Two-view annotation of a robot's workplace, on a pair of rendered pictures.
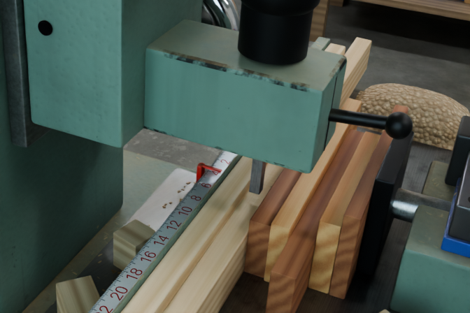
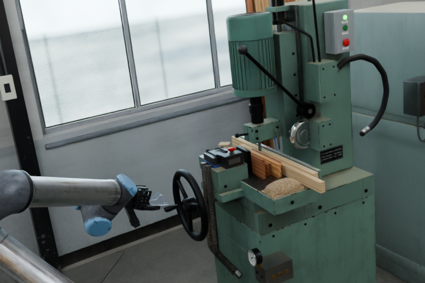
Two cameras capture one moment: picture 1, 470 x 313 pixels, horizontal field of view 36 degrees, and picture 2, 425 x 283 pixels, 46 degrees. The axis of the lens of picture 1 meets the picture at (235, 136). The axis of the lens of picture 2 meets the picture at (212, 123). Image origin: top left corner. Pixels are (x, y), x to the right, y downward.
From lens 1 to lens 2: 2.37 m
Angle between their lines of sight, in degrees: 117
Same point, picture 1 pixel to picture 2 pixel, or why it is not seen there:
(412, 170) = (262, 182)
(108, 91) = not seen: hidden behind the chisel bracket
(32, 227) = (288, 151)
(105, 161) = (306, 159)
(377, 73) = not seen: outside the picture
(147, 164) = (331, 186)
